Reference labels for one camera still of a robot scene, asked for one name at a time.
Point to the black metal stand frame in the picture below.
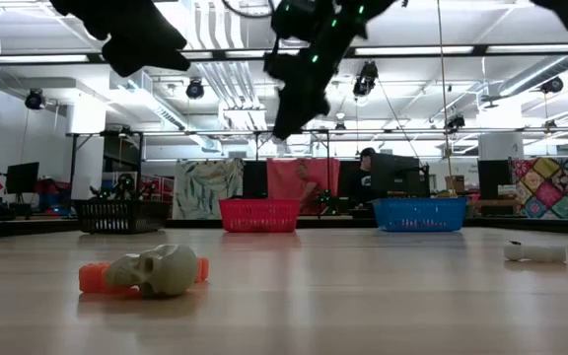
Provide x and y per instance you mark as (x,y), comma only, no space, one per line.
(73,167)

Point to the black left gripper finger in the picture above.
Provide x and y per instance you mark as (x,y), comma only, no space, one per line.
(165,56)

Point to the black overhead camera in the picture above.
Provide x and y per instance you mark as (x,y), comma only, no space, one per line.
(365,79)

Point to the black background robot arm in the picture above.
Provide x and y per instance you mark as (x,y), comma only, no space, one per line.
(125,186)
(327,199)

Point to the brown cardboard box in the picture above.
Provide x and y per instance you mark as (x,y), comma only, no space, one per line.
(455,183)

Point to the grey-green plastic skull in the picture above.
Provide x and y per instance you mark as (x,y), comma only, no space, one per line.
(165,271)

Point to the white plastic skeleton figure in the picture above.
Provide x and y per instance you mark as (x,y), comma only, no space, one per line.
(535,253)

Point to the red backdrop cloth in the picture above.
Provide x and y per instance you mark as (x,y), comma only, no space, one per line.
(284,175)

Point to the black ceiling spot lamp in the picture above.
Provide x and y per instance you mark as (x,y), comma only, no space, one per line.
(195,90)
(552,85)
(35,99)

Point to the black plastic basket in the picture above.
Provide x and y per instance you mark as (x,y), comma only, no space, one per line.
(116,217)

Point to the black computer monitor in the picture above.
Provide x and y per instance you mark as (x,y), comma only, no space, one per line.
(400,172)
(492,177)
(22,177)

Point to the black overhead rig crossbar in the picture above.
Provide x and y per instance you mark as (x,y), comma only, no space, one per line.
(32,53)

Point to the colourful patchwork cloth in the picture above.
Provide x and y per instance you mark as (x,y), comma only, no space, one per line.
(555,190)

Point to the white leaf print cloth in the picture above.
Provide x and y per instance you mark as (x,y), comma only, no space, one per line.
(207,187)

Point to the white LED light strip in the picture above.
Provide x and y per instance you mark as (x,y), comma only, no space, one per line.
(200,54)
(530,48)
(412,50)
(32,58)
(249,53)

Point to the blue red storage bin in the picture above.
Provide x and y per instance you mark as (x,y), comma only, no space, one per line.
(54,197)

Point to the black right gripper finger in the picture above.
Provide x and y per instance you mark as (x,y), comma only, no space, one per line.
(299,123)

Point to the blue plastic basket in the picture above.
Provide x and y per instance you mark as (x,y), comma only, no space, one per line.
(419,214)

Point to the red plastic basket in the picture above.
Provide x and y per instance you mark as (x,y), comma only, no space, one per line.
(259,214)

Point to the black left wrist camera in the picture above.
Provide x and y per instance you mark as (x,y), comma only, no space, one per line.
(119,61)

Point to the black upright panel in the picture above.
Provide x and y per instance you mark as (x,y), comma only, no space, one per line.
(254,180)

